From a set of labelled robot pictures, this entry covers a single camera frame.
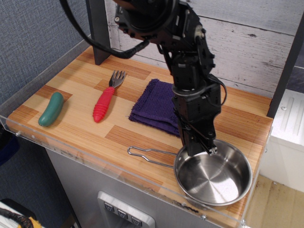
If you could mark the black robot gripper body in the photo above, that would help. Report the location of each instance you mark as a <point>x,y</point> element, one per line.
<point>197,109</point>

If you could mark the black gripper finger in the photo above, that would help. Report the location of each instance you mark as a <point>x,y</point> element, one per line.
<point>197,145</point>
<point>185,134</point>

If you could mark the stainless steel saucepan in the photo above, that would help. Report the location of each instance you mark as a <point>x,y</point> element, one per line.
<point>217,180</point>

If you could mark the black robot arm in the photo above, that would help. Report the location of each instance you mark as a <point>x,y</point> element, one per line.
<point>180,37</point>

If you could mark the folded violet cloth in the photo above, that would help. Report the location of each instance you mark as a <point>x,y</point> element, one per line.
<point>155,108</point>

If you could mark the white cabinet on right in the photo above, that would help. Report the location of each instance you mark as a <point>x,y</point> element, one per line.
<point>283,160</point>

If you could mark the silver water dispenser panel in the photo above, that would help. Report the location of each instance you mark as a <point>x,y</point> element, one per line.
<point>110,205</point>

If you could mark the silver toy fridge cabinet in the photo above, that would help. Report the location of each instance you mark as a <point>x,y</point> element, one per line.
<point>99,190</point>

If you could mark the green toy cucumber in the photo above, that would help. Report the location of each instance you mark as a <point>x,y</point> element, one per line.
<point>52,110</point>

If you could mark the yellow object at corner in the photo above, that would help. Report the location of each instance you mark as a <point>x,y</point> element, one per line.
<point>31,223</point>

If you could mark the red handled toy fork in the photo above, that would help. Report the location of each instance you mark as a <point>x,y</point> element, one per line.
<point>102,105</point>

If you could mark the dark grey right post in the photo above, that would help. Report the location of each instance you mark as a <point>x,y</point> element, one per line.
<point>287,70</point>

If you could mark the dark grey post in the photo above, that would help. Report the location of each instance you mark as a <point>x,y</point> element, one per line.
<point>287,70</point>
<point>98,21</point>

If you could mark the clear acrylic guard rail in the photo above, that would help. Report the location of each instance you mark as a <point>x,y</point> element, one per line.
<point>81,83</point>

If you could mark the dark grey left post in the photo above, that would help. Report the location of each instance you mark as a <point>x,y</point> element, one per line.
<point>98,21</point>

